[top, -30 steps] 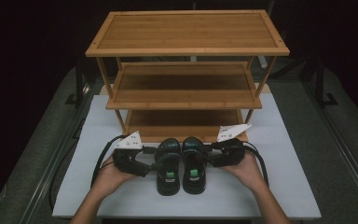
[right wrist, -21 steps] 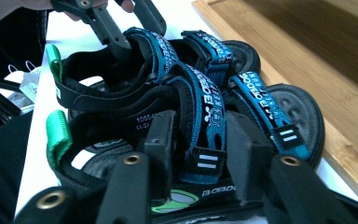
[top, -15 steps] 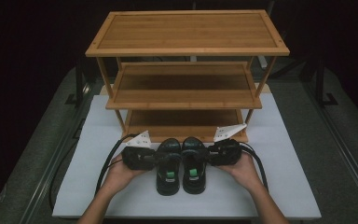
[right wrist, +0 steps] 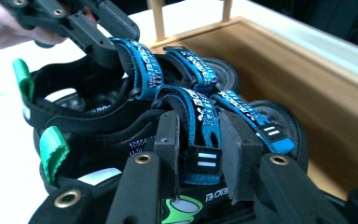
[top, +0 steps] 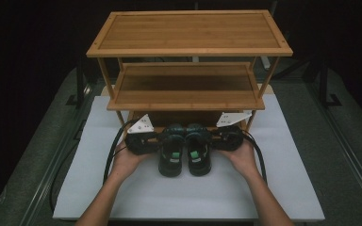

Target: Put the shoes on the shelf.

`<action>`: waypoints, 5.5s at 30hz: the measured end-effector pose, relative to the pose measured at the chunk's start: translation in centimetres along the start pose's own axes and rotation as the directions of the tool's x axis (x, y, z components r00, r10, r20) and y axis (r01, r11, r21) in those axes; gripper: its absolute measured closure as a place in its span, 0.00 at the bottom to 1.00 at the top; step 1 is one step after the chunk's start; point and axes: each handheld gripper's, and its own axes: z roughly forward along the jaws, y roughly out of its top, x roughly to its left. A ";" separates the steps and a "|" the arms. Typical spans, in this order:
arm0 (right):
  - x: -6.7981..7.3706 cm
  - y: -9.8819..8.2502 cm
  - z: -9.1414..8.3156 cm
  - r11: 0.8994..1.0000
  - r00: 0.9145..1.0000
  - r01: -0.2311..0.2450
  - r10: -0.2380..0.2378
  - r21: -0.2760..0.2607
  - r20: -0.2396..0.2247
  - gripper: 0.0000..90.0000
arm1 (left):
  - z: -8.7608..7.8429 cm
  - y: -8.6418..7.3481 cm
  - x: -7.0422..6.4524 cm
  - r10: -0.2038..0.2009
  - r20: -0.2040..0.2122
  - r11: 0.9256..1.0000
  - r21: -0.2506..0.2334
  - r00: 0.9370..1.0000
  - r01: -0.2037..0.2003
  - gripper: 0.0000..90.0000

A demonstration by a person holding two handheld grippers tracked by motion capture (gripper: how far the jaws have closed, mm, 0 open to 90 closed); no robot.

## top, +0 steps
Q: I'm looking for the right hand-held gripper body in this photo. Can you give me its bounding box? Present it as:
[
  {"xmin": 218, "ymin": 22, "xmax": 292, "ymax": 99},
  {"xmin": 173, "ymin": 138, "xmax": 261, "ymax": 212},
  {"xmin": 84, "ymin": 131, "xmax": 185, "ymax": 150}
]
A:
[{"xmin": 211, "ymin": 111, "xmax": 253, "ymax": 152}]

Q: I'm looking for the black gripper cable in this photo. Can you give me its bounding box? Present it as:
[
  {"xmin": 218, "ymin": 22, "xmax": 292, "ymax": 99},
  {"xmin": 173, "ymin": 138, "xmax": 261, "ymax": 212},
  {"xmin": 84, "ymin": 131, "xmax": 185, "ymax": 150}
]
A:
[
  {"xmin": 241, "ymin": 129, "xmax": 269, "ymax": 185},
  {"xmin": 49, "ymin": 118, "xmax": 140, "ymax": 215}
]

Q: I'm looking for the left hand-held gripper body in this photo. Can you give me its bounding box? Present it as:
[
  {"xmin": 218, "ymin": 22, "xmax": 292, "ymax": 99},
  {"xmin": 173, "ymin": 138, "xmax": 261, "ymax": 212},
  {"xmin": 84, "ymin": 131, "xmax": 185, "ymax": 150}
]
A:
[{"xmin": 124, "ymin": 113, "xmax": 160, "ymax": 156}]

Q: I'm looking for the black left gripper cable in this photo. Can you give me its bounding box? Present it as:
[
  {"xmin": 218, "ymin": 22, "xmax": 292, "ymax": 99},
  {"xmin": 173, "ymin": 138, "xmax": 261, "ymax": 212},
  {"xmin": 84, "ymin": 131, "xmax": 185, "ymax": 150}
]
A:
[{"xmin": 49, "ymin": 118, "xmax": 140, "ymax": 215}]

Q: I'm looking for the wooden three-tier shoe rack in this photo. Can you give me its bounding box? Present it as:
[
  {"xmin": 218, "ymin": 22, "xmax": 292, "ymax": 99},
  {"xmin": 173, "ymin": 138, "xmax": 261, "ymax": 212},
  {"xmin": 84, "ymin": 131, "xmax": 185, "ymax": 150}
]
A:
[{"xmin": 86, "ymin": 9, "xmax": 294, "ymax": 145}]

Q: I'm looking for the aluminium table rail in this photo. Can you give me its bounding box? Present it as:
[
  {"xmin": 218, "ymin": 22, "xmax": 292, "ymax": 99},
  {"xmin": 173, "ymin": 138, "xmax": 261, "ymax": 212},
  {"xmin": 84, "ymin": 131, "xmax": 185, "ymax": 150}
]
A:
[
  {"xmin": 305, "ymin": 82, "xmax": 362, "ymax": 218},
  {"xmin": 18, "ymin": 84, "xmax": 92, "ymax": 226}
]

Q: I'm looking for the black sandal with teal straps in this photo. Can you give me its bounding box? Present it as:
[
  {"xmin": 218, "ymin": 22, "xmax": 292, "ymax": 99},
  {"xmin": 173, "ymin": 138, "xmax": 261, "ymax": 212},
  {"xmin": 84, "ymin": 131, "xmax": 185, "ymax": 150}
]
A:
[
  {"xmin": 185, "ymin": 122, "xmax": 213, "ymax": 177},
  {"xmin": 156, "ymin": 123, "xmax": 188, "ymax": 178}
]

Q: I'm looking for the black metal stand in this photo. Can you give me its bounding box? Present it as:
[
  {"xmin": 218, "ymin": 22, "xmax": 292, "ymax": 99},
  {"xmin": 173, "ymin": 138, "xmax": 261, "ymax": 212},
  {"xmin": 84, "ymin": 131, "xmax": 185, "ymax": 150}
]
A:
[
  {"xmin": 318, "ymin": 57, "xmax": 343, "ymax": 109},
  {"xmin": 65, "ymin": 57, "xmax": 91, "ymax": 108}
]

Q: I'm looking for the white board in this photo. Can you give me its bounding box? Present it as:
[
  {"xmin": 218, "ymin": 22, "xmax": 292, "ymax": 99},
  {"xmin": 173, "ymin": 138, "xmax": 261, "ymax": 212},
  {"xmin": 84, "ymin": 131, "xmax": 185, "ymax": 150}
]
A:
[{"xmin": 52, "ymin": 93, "xmax": 326, "ymax": 222}]

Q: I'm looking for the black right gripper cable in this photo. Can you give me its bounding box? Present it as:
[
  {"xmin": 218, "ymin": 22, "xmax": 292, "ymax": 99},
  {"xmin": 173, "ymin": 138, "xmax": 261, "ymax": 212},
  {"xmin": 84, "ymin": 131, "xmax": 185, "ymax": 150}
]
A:
[{"xmin": 241, "ymin": 129, "xmax": 269, "ymax": 185}]

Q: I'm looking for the person's left hand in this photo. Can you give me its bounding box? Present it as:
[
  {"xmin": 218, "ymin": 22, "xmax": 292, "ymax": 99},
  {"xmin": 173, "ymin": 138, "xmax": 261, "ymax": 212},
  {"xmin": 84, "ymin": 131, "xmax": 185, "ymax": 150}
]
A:
[{"xmin": 110, "ymin": 140, "xmax": 154, "ymax": 184}]

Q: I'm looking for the person's right hand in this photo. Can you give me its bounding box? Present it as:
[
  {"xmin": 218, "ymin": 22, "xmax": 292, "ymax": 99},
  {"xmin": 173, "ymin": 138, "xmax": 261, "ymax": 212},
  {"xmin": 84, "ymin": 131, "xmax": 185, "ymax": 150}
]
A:
[{"xmin": 217, "ymin": 139, "xmax": 262, "ymax": 183}]

